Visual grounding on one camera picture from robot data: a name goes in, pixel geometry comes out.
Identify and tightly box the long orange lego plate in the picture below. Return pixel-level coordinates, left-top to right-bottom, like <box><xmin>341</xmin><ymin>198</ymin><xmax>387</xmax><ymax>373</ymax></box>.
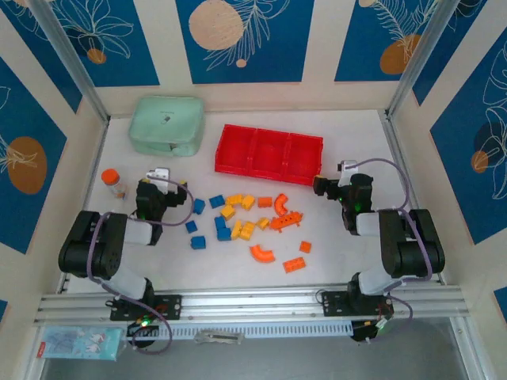
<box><xmin>269</xmin><ymin>210</ymin><xmax>304</xmax><ymax>234</ymax></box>

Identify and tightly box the orange-lid plastic bottle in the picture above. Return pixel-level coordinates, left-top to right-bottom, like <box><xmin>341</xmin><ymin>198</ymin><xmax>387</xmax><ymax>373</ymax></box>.
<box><xmin>101</xmin><ymin>169</ymin><xmax>128</xmax><ymax>201</ymax></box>

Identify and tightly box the orange curved lego piece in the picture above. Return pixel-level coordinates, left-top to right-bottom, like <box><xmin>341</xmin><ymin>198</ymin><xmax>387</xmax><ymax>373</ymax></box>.
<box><xmin>273</xmin><ymin>192</ymin><xmax>291</xmax><ymax>217</ymax></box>
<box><xmin>249</xmin><ymin>244</ymin><xmax>277</xmax><ymax>264</ymax></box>

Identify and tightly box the red three-compartment bin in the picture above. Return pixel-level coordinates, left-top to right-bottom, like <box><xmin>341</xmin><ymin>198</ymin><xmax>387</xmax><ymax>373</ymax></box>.
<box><xmin>214</xmin><ymin>123</ymin><xmax>324</xmax><ymax>187</ymax></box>

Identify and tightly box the mint green zipper pouch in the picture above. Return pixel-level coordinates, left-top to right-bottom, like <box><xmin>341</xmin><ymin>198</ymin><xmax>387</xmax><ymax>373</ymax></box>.
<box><xmin>128</xmin><ymin>96</ymin><xmax>206</xmax><ymax>158</ymax></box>

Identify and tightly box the black controller board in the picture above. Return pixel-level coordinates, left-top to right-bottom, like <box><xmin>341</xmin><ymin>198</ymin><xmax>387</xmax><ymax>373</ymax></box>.
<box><xmin>126</xmin><ymin>316</ymin><xmax>160</xmax><ymax>350</ymax></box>
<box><xmin>351</xmin><ymin>318</ymin><xmax>392</xmax><ymax>344</ymax></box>

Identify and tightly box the small metal tool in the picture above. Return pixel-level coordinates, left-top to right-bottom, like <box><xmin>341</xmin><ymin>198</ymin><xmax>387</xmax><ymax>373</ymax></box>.
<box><xmin>193</xmin><ymin>330</ymin><xmax>246</xmax><ymax>346</ymax></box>

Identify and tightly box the tissue packet with print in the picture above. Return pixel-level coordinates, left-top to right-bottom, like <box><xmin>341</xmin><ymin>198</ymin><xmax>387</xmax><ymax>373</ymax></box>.
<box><xmin>37</xmin><ymin>326</ymin><xmax>122</xmax><ymax>362</ymax></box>

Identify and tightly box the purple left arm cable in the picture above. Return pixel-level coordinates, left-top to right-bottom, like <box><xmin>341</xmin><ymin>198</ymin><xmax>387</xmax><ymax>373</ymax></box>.
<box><xmin>86</xmin><ymin>177</ymin><xmax>195</xmax><ymax>356</ymax></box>

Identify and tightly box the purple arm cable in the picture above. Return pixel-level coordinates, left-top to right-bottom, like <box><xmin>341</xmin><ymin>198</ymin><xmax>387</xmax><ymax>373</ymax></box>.
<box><xmin>86</xmin><ymin>177</ymin><xmax>195</xmax><ymax>356</ymax></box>
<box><xmin>344</xmin><ymin>158</ymin><xmax>433</xmax><ymax>345</ymax></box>

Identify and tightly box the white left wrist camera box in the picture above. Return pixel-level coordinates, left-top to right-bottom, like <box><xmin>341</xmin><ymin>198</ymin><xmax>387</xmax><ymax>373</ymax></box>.
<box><xmin>146</xmin><ymin>166</ymin><xmax>173</xmax><ymax>185</ymax></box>

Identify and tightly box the aluminium table side rail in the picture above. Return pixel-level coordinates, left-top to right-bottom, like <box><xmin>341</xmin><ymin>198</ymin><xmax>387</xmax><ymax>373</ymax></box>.
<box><xmin>380</xmin><ymin>110</ymin><xmax>445</xmax><ymax>285</ymax></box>
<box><xmin>58</xmin><ymin>118</ymin><xmax>111</xmax><ymax>295</ymax></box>

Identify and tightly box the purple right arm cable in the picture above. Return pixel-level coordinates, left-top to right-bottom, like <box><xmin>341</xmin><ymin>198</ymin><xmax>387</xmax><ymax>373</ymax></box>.
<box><xmin>344</xmin><ymin>158</ymin><xmax>433</xmax><ymax>345</ymax></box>

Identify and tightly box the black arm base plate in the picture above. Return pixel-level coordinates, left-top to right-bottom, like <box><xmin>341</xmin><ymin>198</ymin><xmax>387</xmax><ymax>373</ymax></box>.
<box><xmin>109</xmin><ymin>294</ymin><xmax>183</xmax><ymax>321</ymax></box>
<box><xmin>320</xmin><ymin>291</ymin><xmax>395</xmax><ymax>317</ymax></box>

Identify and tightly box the aluminium mounting rail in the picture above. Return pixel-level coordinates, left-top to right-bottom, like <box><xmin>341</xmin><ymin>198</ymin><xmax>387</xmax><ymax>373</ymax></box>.
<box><xmin>33</xmin><ymin>284</ymin><xmax>464</xmax><ymax>328</ymax></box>

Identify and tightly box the white slotted cable duct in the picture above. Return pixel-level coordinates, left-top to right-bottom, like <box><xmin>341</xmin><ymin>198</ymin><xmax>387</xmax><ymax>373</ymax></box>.
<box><xmin>126</xmin><ymin>321</ymin><xmax>353</xmax><ymax>340</ymax></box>

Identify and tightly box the aluminium frame post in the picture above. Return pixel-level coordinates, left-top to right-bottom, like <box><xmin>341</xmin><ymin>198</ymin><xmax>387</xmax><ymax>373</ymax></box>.
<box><xmin>386</xmin><ymin>0</ymin><xmax>463</xmax><ymax>120</ymax></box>
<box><xmin>29</xmin><ymin>0</ymin><xmax>111</xmax><ymax>124</ymax></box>

